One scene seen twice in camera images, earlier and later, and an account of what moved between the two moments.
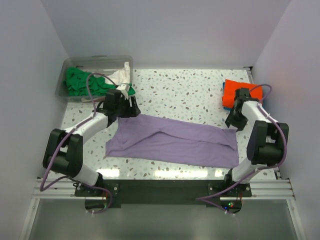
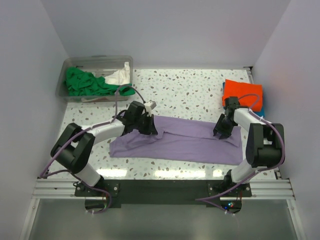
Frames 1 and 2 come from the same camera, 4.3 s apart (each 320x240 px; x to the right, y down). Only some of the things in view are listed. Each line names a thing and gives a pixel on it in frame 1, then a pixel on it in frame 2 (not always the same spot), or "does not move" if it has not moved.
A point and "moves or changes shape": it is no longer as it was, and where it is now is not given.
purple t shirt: [172, 140] moves or changes shape
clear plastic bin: [105, 63] does not move
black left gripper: [133, 111] to [151, 129]
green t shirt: [75, 83] does not move
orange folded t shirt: [255, 90] does not move
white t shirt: [120, 76] does not move
